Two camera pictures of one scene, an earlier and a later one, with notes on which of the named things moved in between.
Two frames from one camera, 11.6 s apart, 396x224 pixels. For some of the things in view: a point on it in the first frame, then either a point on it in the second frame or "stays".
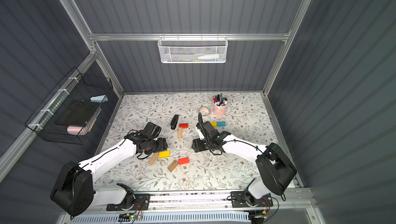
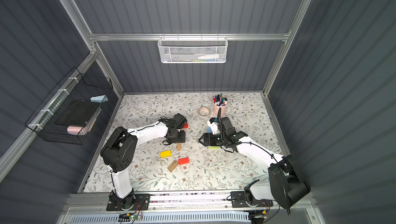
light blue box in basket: (100, 98) stays
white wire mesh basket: (193, 49) stays
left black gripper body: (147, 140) -> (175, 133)
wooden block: (172, 165) stays
